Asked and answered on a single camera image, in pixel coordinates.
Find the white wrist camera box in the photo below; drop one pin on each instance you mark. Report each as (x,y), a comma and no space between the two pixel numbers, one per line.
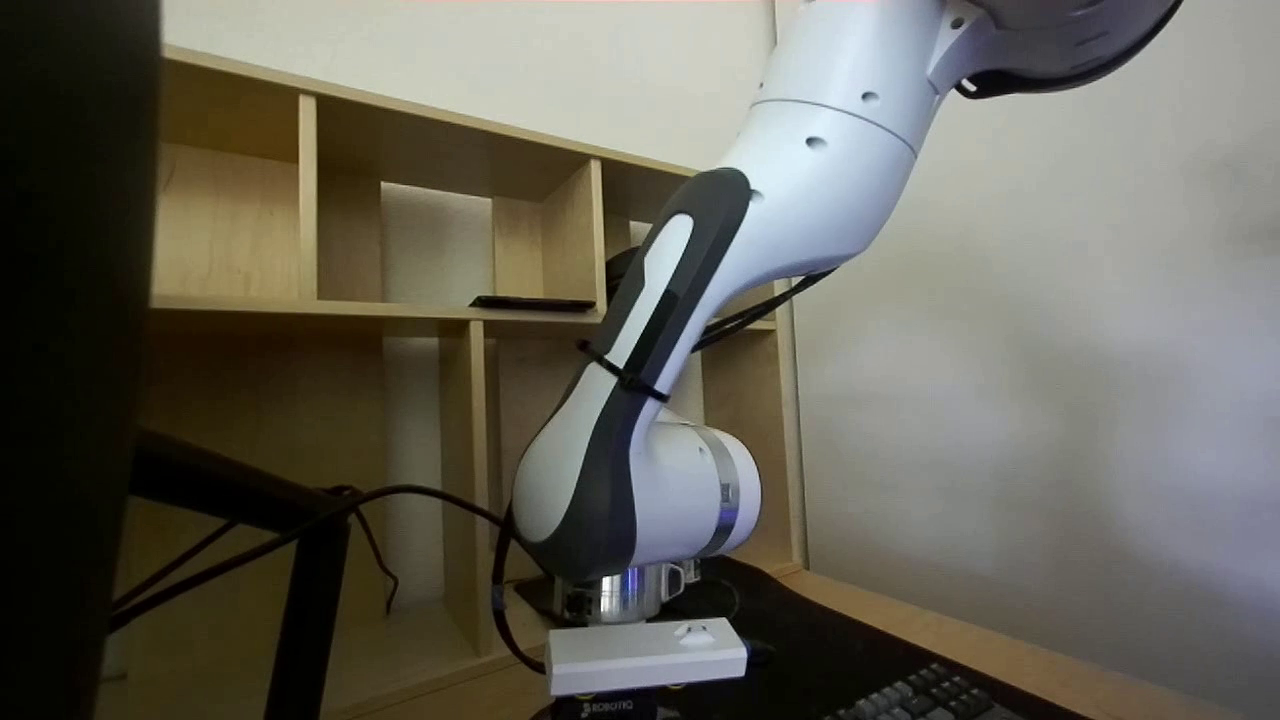
(644,659)

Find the wooden shelf hutch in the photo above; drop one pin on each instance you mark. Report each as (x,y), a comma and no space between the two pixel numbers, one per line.
(400,333)

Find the black computer monitor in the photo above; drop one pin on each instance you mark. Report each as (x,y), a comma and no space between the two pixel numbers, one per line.
(64,363)

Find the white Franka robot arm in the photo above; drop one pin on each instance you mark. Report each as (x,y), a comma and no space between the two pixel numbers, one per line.
(693,333)

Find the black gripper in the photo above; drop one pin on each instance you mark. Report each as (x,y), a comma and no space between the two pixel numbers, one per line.
(644,705)

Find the black desk mat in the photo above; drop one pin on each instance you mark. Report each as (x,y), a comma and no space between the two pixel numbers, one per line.
(827,641)

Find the grey mechanical keyboard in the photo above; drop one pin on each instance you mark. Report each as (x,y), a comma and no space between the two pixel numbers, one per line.
(935,695)

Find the black monitor stand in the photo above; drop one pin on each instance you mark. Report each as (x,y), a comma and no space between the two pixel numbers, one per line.
(300,603)

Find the black flat tablet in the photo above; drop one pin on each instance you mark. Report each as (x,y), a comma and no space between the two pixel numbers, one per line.
(534,300)

